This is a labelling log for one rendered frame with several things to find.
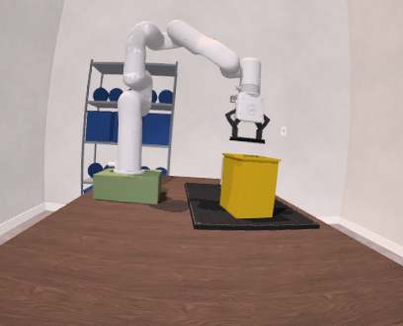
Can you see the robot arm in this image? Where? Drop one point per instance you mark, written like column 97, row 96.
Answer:
column 135, row 76

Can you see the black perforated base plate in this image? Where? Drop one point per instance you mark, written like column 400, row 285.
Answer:
column 207, row 213

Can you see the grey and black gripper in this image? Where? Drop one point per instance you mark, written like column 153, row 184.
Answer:
column 249, row 108

